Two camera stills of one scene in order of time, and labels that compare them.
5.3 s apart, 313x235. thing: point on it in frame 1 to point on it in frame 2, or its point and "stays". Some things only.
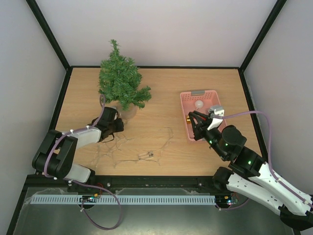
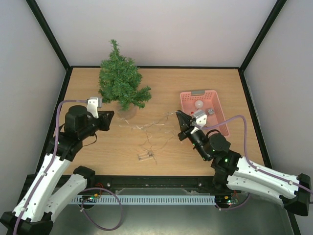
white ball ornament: (199, 104) stays
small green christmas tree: (120, 81) stays
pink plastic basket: (200, 101) stays
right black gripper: (201, 129) to (186, 128)
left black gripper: (121, 128) to (105, 123)
